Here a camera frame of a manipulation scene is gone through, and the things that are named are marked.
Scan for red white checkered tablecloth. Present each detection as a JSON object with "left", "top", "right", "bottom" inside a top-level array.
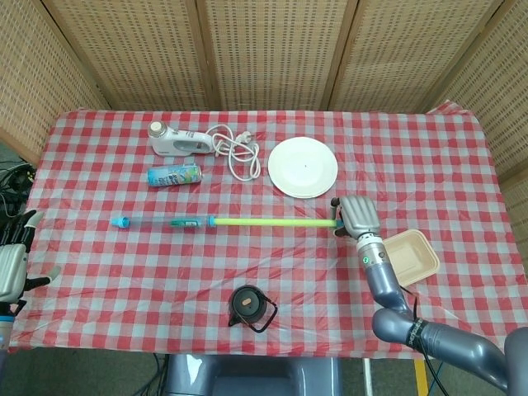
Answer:
[{"left": 7, "top": 100, "right": 528, "bottom": 360}]

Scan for yellow floor tape strip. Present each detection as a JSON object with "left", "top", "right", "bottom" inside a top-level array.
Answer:
[{"left": 413, "top": 358, "right": 430, "bottom": 396}]

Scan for black floor cable bundle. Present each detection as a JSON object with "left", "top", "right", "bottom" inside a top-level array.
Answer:
[{"left": 0, "top": 158, "right": 36, "bottom": 226}]

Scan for white electric hand mixer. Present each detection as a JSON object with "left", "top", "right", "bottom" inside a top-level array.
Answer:
[{"left": 148, "top": 121, "right": 214, "bottom": 157}]

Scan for white power cord with plug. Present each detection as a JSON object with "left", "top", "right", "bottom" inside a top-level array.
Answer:
[{"left": 205, "top": 125, "right": 262, "bottom": 182}]

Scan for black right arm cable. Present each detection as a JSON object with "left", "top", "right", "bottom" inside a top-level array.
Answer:
[{"left": 402, "top": 284, "right": 441, "bottom": 396}]

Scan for black round lid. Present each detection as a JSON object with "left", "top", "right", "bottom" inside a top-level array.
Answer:
[{"left": 228, "top": 284, "right": 279, "bottom": 334}]

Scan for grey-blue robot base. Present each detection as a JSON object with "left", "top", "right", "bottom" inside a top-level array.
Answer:
[{"left": 164, "top": 353, "right": 343, "bottom": 396}]

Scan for blue and yellow water pump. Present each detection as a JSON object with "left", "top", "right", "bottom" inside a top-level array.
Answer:
[{"left": 171, "top": 217, "right": 346, "bottom": 230}]

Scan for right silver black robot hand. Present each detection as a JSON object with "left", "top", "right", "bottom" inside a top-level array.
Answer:
[{"left": 330, "top": 195, "right": 383, "bottom": 239}]

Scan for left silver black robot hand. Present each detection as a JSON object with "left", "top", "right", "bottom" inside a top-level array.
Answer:
[{"left": 0, "top": 209, "right": 62, "bottom": 309}]

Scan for white round plate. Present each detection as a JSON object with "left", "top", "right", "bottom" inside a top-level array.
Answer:
[{"left": 267, "top": 138, "right": 339, "bottom": 199}]

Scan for bamboo folding screen panel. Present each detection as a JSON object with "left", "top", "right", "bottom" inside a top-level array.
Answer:
[
  {"left": 40, "top": 0, "right": 210, "bottom": 111},
  {"left": 0, "top": 0, "right": 111, "bottom": 166},
  {"left": 424, "top": 0, "right": 528, "bottom": 281},
  {"left": 328, "top": 0, "right": 516, "bottom": 113},
  {"left": 185, "top": 0, "right": 360, "bottom": 111}
]

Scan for blue green drink can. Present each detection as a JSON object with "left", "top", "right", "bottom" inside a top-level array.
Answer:
[{"left": 147, "top": 163, "right": 203, "bottom": 189}]

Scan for beige rectangular food box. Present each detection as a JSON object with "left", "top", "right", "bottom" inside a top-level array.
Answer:
[{"left": 382, "top": 229, "right": 441, "bottom": 290}]

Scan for black cables under table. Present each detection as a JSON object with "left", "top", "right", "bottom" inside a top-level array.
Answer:
[{"left": 135, "top": 353, "right": 167, "bottom": 396}]

